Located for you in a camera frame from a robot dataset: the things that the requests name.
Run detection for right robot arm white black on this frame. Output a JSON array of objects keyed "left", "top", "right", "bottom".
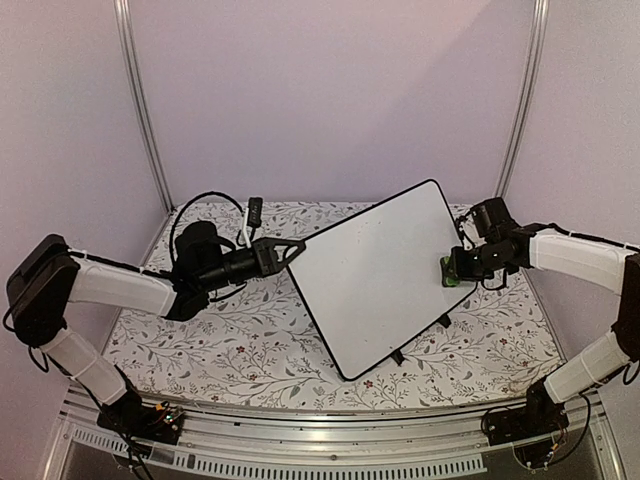
[{"left": 441, "top": 198, "right": 639, "bottom": 436}]

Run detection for white whiteboard black frame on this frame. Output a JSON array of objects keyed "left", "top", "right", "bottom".
[{"left": 287, "top": 179, "right": 477, "bottom": 381}]

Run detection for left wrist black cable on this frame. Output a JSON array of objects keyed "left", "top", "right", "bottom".
[{"left": 169, "top": 191, "right": 241, "bottom": 261}]

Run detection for right aluminium frame post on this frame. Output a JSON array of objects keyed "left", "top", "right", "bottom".
[{"left": 494, "top": 0, "right": 549, "bottom": 198}]

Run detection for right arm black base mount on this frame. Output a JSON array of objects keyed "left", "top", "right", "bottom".
[{"left": 480, "top": 378, "right": 569, "bottom": 446}]

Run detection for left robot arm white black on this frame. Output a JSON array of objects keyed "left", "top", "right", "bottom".
[{"left": 6, "top": 221, "right": 306, "bottom": 434}]

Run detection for black whiteboard stand clip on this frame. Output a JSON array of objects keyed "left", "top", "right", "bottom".
[
  {"left": 390, "top": 350, "right": 404, "bottom": 366},
  {"left": 437, "top": 314, "right": 451, "bottom": 329}
]

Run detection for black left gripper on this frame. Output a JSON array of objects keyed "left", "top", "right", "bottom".
[{"left": 198, "top": 238, "right": 307, "bottom": 294}]

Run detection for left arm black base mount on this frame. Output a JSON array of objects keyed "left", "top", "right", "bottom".
[{"left": 97, "top": 395, "right": 185, "bottom": 445}]

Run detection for aluminium frame post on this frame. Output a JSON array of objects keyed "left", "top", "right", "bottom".
[
  {"left": 494, "top": 0, "right": 549, "bottom": 198},
  {"left": 113, "top": 0, "right": 174, "bottom": 213}
]

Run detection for left aluminium frame post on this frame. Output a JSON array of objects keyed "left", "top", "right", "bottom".
[{"left": 113, "top": 0, "right": 174, "bottom": 213}]

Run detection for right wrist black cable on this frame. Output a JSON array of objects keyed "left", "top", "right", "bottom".
[{"left": 454, "top": 207, "right": 516, "bottom": 291}]

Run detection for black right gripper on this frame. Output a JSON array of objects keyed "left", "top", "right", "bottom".
[{"left": 445, "top": 240, "right": 512, "bottom": 282}]

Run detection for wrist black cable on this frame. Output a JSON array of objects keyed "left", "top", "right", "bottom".
[
  {"left": 454, "top": 207, "right": 516, "bottom": 291},
  {"left": 169, "top": 191, "right": 241, "bottom": 261}
]

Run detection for green black whiteboard eraser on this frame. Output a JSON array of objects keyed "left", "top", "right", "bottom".
[{"left": 439, "top": 256, "right": 460, "bottom": 288}]

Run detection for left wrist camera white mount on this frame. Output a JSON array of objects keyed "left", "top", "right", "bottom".
[{"left": 237, "top": 197, "right": 264, "bottom": 247}]

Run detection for front aluminium rail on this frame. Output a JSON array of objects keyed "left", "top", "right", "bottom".
[{"left": 42, "top": 387, "right": 631, "bottom": 479}]

